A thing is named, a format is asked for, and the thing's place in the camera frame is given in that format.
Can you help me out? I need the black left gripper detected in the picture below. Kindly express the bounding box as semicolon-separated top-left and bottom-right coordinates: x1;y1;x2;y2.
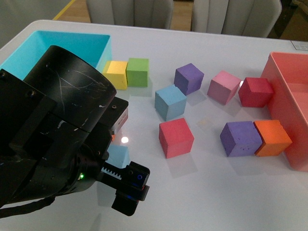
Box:
84;122;150;216

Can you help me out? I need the light blue foam block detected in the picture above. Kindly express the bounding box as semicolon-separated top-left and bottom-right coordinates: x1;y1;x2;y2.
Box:
106;144;130;168
154;85;187;121

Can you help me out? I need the yellow foam block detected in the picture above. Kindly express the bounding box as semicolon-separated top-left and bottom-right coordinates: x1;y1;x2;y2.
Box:
102;61;128;90

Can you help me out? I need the purple foam block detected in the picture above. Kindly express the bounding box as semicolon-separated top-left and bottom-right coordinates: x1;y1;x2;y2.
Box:
174;63;204;96
220;121;262;157

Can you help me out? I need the green foam block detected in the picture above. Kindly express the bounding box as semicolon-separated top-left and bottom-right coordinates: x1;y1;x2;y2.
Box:
126;58;149;87

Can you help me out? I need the pink foam block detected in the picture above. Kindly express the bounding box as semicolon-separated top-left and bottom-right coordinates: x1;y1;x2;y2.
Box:
207;70;241;105

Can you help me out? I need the teal plastic bin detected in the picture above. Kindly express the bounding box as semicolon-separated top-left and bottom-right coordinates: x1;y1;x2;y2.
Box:
0;30;112;80

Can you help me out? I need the dark red foam block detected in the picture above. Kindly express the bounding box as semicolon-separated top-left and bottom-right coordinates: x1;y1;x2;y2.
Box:
238;77;274;108

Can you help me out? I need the grey left armchair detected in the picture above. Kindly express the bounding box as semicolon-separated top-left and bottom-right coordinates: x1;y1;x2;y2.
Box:
86;0;174;29

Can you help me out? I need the grey armchair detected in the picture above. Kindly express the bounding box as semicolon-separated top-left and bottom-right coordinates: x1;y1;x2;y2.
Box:
86;0;174;29
191;0;282;38

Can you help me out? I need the salmon plastic bin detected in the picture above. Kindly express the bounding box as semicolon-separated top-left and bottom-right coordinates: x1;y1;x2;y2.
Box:
261;52;308;172

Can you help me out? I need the grey right armchair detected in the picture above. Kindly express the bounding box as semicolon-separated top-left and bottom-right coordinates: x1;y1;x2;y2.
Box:
191;0;282;38

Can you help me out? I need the table label sticker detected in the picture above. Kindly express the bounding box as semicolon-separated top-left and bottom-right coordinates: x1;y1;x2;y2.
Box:
291;40;308;51

